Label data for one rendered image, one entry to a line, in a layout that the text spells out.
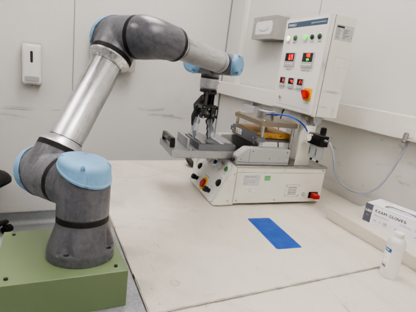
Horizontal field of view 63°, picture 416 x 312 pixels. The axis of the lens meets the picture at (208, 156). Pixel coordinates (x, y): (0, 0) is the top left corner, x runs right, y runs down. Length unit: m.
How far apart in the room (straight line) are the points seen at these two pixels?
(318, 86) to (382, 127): 0.36
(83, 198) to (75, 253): 0.12
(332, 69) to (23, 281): 1.31
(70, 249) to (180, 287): 0.29
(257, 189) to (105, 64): 0.83
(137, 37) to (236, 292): 0.70
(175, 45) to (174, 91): 1.90
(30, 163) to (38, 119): 1.82
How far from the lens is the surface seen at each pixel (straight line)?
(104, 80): 0.94
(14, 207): 2.90
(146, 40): 0.92
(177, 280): 0.94
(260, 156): 1.43
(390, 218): 1.44
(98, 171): 0.76
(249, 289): 0.95
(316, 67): 1.54
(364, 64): 1.85
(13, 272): 0.83
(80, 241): 0.80
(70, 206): 0.78
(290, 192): 1.56
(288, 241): 1.24
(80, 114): 0.91
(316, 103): 1.52
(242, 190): 1.43
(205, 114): 1.38
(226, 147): 1.41
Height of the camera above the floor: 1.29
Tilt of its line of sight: 14 degrees down
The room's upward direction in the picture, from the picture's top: 7 degrees clockwise
